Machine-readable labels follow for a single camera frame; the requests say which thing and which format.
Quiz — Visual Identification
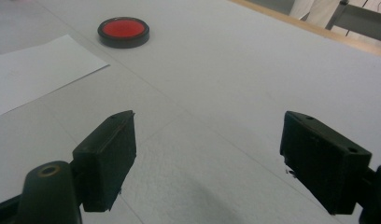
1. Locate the wooden table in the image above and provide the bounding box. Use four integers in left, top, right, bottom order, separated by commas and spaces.
228, 0, 381, 61

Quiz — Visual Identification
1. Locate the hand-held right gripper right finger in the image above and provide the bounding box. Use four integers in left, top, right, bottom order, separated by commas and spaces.
279, 110, 374, 217

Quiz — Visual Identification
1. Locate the round red ink pad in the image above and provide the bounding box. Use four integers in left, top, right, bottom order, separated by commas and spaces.
96, 16, 150, 49

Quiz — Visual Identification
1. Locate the white paper sheet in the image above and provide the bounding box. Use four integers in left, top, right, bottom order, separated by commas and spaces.
0, 34, 110, 119

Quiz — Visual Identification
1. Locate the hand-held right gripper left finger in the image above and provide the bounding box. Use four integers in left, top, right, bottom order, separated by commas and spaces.
71, 109, 137, 213

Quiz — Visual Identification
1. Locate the white panel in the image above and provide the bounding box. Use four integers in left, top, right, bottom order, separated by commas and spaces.
289, 0, 346, 28

